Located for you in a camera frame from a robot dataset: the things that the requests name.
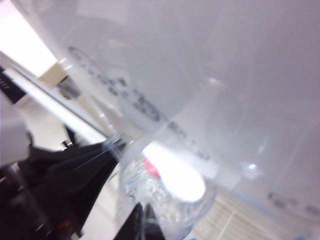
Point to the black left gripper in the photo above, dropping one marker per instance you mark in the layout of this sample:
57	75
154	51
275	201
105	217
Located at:
25	205

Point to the white water dispenser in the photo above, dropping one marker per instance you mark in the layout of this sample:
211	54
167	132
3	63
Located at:
225	75

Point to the clear plastic mug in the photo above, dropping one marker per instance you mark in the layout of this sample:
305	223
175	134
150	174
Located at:
132	180

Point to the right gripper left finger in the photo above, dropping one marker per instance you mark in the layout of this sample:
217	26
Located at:
135	225

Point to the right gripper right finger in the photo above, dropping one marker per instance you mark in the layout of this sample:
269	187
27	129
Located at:
153	225

